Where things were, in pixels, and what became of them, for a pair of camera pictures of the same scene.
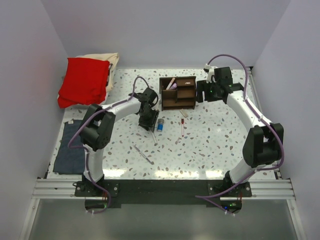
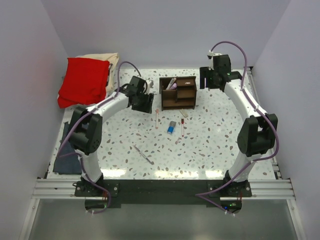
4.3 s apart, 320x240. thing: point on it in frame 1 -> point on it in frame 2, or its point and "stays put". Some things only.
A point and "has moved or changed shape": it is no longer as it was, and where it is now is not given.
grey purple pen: (139, 150) stays put
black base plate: (169, 193) stays put
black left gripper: (150, 124) -> (147, 107)
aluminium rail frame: (263, 189) stays put
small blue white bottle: (160, 125) -> (170, 127)
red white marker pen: (182, 127) stays put
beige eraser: (184, 112) stays put
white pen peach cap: (153, 137) has moved or changed shape
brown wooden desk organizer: (178, 92) stays put
